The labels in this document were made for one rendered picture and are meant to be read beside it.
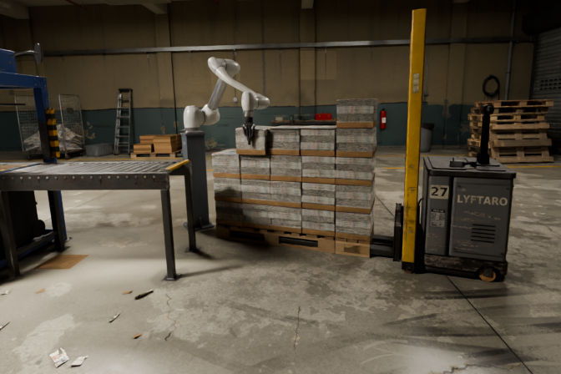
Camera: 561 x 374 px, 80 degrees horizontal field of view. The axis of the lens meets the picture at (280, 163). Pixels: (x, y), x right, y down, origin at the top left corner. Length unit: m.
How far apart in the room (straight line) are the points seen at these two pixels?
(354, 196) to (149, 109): 8.45
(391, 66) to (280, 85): 3.07
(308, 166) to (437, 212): 1.04
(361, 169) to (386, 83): 7.30
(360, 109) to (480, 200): 1.05
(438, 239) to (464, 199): 0.34
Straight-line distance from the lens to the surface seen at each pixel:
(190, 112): 3.46
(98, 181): 2.70
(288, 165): 2.87
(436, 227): 2.67
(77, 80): 11.56
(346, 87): 9.70
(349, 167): 2.74
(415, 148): 2.49
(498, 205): 2.67
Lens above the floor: 1.23
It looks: 9 degrees down
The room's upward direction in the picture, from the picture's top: 1 degrees counter-clockwise
